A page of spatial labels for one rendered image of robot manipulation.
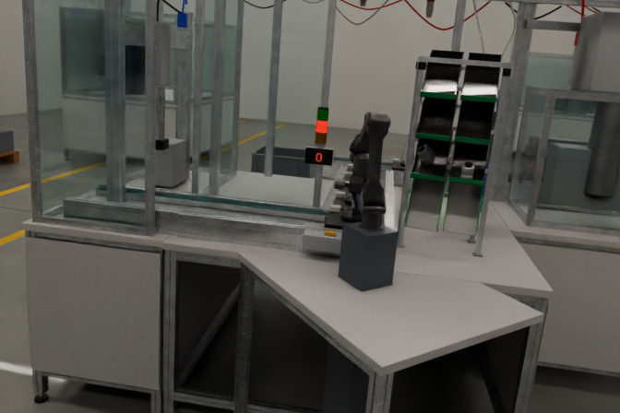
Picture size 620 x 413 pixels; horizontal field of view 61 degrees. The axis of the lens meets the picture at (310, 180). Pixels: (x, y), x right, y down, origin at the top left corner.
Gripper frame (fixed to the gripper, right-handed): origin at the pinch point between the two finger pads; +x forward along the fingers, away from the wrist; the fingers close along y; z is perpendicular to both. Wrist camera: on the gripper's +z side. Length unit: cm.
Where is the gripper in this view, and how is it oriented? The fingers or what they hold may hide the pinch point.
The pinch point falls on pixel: (357, 198)
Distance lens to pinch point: 212.9
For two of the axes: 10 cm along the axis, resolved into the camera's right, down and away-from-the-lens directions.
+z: -1.5, 2.2, -9.6
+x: -0.7, 9.7, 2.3
